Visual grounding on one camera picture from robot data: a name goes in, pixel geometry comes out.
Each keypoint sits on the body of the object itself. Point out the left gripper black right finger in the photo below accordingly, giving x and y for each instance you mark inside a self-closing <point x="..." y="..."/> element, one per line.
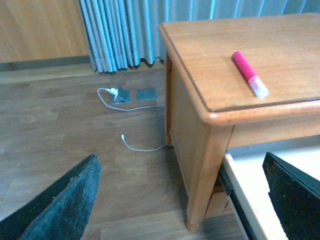
<point x="295" y="197"/>

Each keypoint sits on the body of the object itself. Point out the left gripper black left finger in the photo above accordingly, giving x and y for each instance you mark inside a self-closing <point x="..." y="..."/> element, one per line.
<point x="61" y="211"/>

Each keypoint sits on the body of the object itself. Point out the wooden drawer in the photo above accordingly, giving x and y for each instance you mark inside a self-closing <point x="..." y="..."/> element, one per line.
<point x="244" y="168"/>

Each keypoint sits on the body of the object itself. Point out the pink marker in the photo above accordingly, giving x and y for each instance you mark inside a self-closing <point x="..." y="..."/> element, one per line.
<point x="257" y="86"/>

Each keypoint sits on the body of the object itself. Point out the wooden nightstand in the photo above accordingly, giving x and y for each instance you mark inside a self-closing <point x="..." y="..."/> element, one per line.
<point x="210" y="107"/>

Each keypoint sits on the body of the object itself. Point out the open metal floor socket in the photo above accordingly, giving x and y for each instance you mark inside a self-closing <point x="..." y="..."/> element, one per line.
<point x="122" y="97"/>

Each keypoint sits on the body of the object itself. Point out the white plug adapter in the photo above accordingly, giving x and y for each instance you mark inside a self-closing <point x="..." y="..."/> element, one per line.
<point x="112" y="91"/>

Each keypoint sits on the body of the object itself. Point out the closed metal floor plate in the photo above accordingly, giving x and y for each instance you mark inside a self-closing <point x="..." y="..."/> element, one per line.
<point x="147" y="94"/>

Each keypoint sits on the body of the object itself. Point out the large wooden cabinet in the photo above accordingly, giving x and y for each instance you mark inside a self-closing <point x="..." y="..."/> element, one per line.
<point x="41" y="33"/>

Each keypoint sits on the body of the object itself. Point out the light blue curtain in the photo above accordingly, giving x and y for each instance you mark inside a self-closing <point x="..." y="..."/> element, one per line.
<point x="121" y="33"/>

